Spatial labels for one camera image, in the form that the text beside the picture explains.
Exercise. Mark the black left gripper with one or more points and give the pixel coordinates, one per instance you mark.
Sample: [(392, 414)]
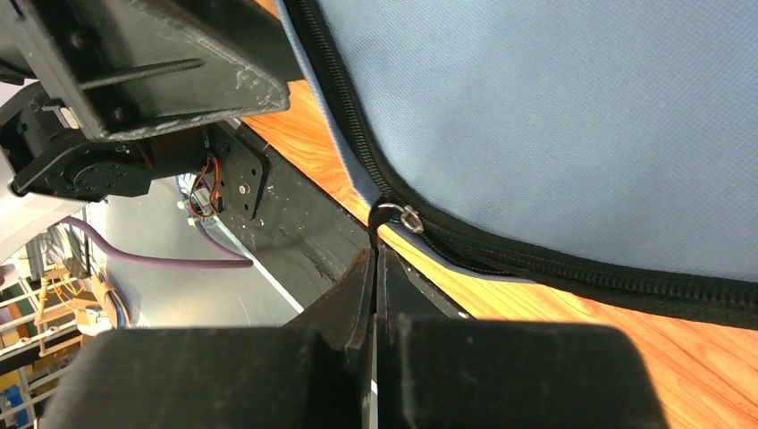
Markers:
[(131, 70)]

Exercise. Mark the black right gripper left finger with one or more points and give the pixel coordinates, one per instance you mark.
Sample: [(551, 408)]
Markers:
[(313, 372)]

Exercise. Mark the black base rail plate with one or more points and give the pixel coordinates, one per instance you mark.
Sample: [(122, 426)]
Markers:
[(301, 239)]

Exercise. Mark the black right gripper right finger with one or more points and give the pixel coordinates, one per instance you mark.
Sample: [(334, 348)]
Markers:
[(437, 371)]

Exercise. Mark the blue-grey student backpack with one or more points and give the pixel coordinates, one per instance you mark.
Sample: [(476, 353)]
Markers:
[(603, 148)]

